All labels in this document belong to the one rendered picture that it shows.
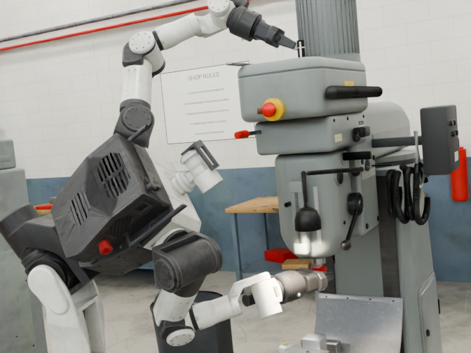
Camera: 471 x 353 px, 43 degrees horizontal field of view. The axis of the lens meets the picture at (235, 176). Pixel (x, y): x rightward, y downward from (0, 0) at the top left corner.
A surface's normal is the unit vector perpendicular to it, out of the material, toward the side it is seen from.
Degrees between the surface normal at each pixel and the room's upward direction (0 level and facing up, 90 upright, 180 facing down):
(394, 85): 90
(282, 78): 90
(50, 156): 90
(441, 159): 90
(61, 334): 114
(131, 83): 59
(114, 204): 64
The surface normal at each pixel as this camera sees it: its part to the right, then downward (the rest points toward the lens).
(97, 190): -0.66, -0.15
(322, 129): -0.48, 0.13
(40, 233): -0.19, 0.11
